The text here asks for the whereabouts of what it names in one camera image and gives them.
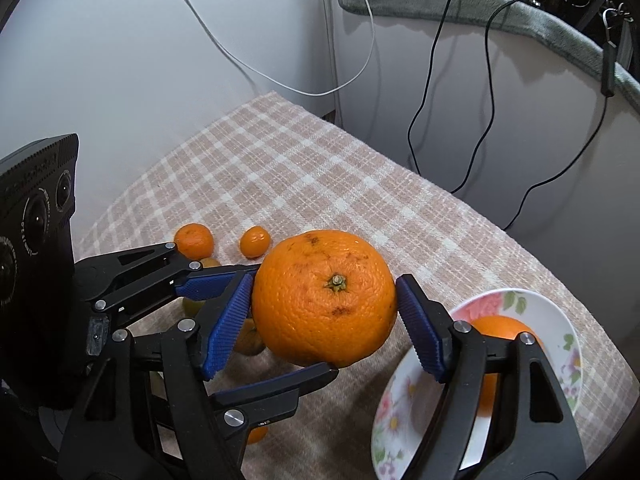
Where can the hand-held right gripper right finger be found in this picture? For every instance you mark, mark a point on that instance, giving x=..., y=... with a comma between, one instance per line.
x=422, y=330

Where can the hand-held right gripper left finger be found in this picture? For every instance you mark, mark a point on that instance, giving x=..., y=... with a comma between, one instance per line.
x=225, y=327

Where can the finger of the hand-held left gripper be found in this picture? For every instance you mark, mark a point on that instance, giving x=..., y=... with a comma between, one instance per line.
x=210, y=282
x=275, y=387

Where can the green brown fruit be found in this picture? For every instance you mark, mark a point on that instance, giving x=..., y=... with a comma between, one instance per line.
x=192, y=306

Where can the medium mandarin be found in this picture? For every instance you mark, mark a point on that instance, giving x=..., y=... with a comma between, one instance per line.
x=194, y=241

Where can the small mandarin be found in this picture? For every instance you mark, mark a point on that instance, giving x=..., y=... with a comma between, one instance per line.
x=249, y=342
x=256, y=434
x=255, y=242

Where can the large smooth orange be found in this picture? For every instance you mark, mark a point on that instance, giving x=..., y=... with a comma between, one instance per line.
x=500, y=327

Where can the large spotted orange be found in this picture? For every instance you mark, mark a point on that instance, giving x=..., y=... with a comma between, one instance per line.
x=324, y=305

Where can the floral white plate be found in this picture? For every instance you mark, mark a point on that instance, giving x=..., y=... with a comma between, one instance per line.
x=552, y=320

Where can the small olive green fruit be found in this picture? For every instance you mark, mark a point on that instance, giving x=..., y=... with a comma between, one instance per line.
x=210, y=262

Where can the beige checkered tablecloth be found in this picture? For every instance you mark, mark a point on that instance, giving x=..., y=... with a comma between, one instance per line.
x=310, y=175

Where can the grey windowsill mat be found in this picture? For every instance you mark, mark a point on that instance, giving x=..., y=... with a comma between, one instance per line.
x=550, y=20

